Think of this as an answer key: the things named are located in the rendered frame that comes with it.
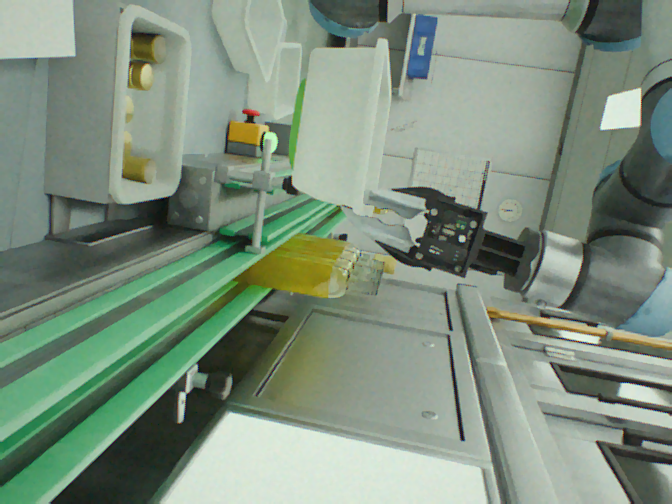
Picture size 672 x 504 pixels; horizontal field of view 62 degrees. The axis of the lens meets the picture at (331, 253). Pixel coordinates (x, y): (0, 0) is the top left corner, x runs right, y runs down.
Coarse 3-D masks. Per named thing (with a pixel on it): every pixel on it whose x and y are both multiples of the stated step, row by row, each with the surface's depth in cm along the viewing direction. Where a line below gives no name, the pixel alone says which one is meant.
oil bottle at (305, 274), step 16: (272, 256) 90; (288, 256) 91; (304, 256) 92; (256, 272) 91; (272, 272) 90; (288, 272) 90; (304, 272) 89; (320, 272) 89; (336, 272) 89; (288, 288) 90; (304, 288) 90; (320, 288) 89; (336, 288) 89
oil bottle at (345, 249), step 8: (288, 240) 101; (296, 240) 102; (304, 240) 103; (312, 240) 104; (320, 248) 100; (328, 248) 100; (336, 248) 100; (344, 248) 101; (352, 248) 103; (352, 256) 100
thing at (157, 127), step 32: (128, 32) 60; (160, 32) 71; (128, 64) 61; (160, 64) 76; (160, 96) 76; (128, 128) 77; (160, 128) 77; (160, 160) 78; (128, 192) 68; (160, 192) 74
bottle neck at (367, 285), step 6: (354, 276) 90; (360, 276) 91; (354, 282) 90; (360, 282) 90; (366, 282) 90; (372, 282) 90; (378, 282) 90; (348, 288) 90; (354, 288) 90; (360, 288) 90; (366, 288) 90; (372, 288) 89; (372, 294) 90
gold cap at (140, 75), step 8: (136, 64) 70; (144, 64) 70; (128, 72) 70; (136, 72) 69; (144, 72) 70; (152, 72) 72; (128, 80) 70; (136, 80) 70; (144, 80) 70; (152, 80) 72; (136, 88) 71; (144, 88) 71
